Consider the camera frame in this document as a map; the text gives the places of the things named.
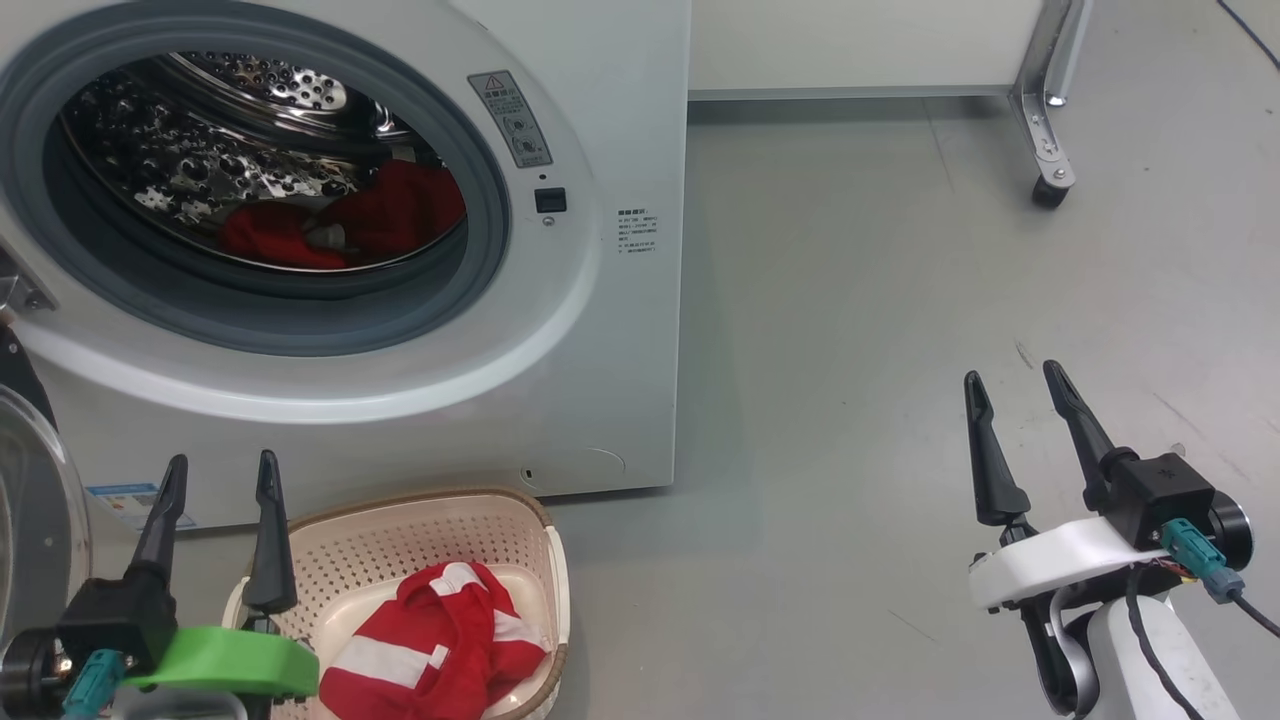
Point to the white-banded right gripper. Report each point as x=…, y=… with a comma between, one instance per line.
x=1060, y=560

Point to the metal cart leg with caster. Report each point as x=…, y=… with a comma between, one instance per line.
x=850, y=45

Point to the black-rimmed glass washer door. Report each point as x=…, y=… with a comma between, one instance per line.
x=35, y=500

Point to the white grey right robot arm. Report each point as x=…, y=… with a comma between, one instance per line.
x=1185, y=670

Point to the grey warning sticker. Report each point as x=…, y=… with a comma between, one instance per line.
x=510, y=118

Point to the plain red garment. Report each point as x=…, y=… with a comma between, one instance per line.
x=400, y=210

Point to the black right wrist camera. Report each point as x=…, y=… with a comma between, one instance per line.
x=1165, y=495

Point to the blue energy label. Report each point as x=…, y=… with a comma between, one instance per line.
x=135, y=503

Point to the white washing machine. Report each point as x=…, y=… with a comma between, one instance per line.
x=600, y=380

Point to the cream perforated laundry basket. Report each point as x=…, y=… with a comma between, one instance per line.
x=400, y=540

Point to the red white striped garment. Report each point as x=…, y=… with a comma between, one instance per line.
x=430, y=640

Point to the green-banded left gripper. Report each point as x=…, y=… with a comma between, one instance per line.
x=230, y=660

